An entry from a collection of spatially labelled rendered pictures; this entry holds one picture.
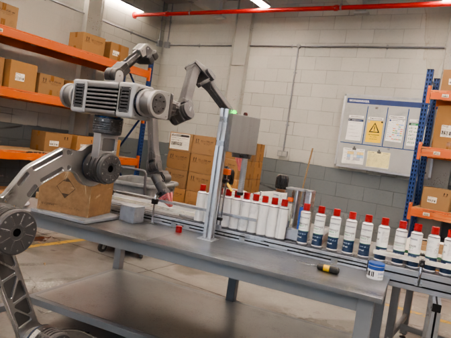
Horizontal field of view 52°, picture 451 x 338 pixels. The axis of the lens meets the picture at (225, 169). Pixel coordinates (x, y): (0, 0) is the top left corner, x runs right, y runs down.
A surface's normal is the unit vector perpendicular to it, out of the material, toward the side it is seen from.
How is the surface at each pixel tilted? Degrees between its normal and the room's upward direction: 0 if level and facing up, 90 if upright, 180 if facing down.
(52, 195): 90
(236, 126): 90
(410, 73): 90
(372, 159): 86
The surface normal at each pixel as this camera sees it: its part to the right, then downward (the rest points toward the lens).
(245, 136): 0.52, 0.12
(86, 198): -0.23, 0.02
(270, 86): -0.52, -0.03
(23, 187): 0.84, 0.14
